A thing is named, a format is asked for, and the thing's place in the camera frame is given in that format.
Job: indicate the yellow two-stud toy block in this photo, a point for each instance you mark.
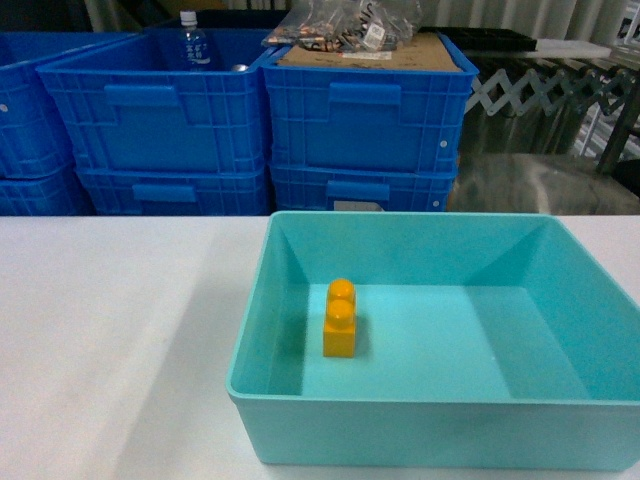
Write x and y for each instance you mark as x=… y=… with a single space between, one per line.
x=340 y=322

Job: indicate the blue crate lower right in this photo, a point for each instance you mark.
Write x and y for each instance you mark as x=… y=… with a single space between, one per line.
x=316 y=188

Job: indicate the blue crate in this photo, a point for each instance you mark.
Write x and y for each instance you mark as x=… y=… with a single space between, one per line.
x=134 y=105
x=34 y=140
x=402 y=112
x=146 y=193
x=57 y=194
x=316 y=188

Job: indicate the blue crate upper right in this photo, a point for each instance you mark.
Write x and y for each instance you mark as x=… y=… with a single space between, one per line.
x=402 y=112

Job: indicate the blue crate lower middle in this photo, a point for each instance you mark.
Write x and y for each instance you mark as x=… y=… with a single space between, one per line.
x=146 y=193

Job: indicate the teal plastic bin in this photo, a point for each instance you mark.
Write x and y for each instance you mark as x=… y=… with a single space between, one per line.
x=483 y=341

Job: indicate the clear bag of parts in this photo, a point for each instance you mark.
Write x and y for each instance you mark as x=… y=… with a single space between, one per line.
x=347 y=26

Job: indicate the brown cardboard sheet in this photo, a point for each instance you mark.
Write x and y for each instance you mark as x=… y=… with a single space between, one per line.
x=370 y=57

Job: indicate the clear plastic water bottle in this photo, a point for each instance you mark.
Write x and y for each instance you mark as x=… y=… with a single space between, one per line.
x=194 y=43

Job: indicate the blue crate upper middle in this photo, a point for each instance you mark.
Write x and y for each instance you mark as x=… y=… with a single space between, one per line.
x=134 y=105

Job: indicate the black tray on conveyor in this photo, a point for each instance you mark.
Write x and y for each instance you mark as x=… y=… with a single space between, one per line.
x=485 y=39

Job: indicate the expandable roller conveyor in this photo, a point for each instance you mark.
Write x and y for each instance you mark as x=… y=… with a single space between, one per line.
x=550 y=106

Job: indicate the blue crate lower left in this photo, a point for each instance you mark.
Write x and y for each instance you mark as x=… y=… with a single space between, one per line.
x=57 y=194

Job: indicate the blue crate upper left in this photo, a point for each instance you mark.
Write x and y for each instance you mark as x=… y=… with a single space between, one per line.
x=34 y=140

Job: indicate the white foam board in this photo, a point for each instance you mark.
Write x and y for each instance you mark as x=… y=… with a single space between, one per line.
x=568 y=49

